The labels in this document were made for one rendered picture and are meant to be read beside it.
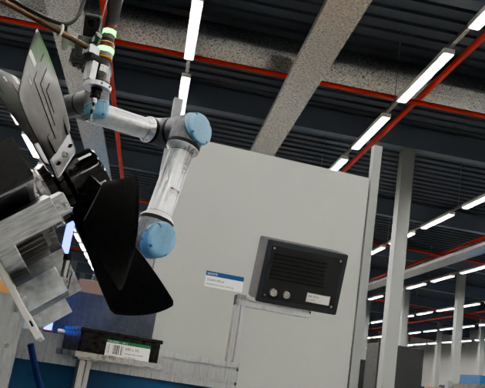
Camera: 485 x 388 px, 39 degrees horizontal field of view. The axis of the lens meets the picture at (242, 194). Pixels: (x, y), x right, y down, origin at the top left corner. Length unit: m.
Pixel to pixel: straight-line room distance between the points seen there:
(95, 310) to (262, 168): 1.76
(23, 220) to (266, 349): 2.45
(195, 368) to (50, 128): 0.88
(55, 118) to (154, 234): 0.81
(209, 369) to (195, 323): 1.48
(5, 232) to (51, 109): 0.30
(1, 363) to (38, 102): 0.52
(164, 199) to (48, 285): 0.84
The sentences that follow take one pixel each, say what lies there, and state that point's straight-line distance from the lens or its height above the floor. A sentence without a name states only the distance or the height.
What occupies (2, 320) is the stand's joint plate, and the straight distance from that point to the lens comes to 1.48.
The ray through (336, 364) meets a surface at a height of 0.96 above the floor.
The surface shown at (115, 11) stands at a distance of 1.85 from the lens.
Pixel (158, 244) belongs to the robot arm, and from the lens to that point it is 2.21.
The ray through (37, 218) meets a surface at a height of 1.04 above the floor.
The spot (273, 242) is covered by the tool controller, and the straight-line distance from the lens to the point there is 2.06.
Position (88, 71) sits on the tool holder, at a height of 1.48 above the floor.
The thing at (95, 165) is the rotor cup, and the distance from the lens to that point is 1.55.
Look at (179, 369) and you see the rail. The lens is 2.02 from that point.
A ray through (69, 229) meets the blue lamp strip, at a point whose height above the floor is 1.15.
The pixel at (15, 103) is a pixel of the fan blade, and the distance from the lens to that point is 1.70.
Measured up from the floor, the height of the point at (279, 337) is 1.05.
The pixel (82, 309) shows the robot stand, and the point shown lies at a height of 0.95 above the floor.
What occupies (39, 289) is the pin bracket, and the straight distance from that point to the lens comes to 1.51.
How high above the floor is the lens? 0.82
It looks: 15 degrees up
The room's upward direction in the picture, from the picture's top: 9 degrees clockwise
